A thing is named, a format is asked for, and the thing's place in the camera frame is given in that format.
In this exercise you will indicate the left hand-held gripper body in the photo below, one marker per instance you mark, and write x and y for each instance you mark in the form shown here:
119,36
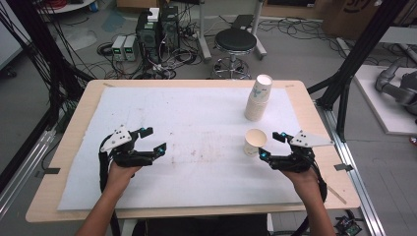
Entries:
128,157

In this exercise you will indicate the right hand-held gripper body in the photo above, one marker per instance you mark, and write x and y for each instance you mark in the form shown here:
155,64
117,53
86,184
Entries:
295,162

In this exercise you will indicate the floral paper cup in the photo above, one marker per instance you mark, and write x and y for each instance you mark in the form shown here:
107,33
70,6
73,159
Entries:
252,147

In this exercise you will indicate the stack of white paper cups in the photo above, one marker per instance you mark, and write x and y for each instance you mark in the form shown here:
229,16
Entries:
255,109

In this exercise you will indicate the person's left hand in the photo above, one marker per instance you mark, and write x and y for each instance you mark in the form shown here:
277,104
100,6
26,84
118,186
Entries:
119,177

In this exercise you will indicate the person's right hand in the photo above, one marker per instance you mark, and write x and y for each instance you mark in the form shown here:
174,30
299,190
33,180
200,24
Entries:
305,183

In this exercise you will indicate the black tape piece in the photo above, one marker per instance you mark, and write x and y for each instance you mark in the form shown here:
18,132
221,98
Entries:
49,171
343,167

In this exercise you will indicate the thin wooden stick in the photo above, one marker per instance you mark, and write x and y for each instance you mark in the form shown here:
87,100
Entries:
337,195

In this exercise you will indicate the white foam mat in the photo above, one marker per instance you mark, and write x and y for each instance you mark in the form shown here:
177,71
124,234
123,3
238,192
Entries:
196,108

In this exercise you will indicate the green circuit board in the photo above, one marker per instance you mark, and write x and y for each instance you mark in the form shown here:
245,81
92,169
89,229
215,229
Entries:
349,226

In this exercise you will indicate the grey power supply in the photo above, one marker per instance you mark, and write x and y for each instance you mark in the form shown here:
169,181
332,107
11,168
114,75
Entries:
131,47
118,47

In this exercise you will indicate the person's dark clothing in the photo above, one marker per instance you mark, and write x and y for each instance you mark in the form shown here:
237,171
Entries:
203,226

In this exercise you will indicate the black computer tower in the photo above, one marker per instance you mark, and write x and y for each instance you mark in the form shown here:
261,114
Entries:
170,29
147,39

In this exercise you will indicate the white platform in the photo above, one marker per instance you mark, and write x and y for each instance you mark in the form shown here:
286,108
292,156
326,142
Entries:
377,105

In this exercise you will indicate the black round stool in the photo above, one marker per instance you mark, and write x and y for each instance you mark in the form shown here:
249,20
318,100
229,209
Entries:
235,39

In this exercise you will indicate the small white box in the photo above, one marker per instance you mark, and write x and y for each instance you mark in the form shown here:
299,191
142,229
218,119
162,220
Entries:
154,14

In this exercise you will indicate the black flat board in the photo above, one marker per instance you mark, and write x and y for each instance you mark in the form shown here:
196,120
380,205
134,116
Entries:
243,22

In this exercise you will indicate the brown cardboard box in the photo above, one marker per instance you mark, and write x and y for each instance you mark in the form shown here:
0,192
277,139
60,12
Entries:
344,19

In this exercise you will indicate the white round table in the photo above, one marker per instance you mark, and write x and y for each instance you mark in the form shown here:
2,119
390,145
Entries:
65,6

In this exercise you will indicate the aluminium rail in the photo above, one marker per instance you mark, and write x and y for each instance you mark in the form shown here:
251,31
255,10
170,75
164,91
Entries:
23,177
354,177

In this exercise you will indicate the black metal frame post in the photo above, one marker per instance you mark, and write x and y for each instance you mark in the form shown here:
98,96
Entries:
360,55

